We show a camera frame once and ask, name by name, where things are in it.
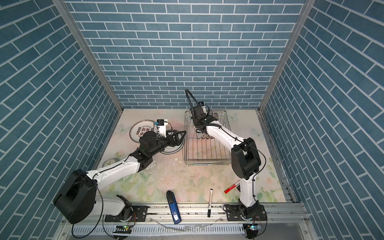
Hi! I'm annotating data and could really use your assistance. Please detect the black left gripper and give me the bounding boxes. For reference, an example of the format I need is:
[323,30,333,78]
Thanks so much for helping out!
[148,129,186,159]

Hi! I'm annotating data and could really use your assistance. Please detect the white plate red chinese characters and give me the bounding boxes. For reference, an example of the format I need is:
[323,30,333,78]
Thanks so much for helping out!
[129,120,155,143]

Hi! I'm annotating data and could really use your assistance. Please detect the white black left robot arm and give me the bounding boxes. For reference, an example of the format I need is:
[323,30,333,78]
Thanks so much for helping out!
[53,130,187,224]

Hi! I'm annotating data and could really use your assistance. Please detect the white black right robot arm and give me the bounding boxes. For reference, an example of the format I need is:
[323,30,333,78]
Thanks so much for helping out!
[190,105,268,221]

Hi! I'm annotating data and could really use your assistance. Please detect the red white marker pen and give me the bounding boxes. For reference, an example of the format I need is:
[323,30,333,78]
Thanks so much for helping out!
[224,180,240,194]

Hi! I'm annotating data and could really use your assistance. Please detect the blue stapler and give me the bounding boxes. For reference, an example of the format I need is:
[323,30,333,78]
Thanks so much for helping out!
[166,191,182,225]

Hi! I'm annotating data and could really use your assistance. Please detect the black white marker pen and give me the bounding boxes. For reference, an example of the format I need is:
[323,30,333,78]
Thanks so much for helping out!
[207,189,213,218]

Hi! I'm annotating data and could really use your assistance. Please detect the steel wire dish rack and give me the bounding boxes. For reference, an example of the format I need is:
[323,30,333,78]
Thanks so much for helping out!
[183,111,231,166]

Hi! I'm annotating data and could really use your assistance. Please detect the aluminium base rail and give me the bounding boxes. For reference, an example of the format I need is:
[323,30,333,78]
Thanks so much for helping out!
[69,203,316,240]

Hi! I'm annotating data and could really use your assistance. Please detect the aluminium corner post right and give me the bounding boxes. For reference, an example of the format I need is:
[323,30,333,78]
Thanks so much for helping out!
[259,0,316,112]

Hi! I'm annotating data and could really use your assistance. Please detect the aluminium corner post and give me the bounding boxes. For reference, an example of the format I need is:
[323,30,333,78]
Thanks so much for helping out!
[259,0,316,112]
[52,0,124,114]

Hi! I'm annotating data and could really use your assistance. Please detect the aluminium corner post left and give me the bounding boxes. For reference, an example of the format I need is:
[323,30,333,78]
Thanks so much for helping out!
[52,0,124,114]

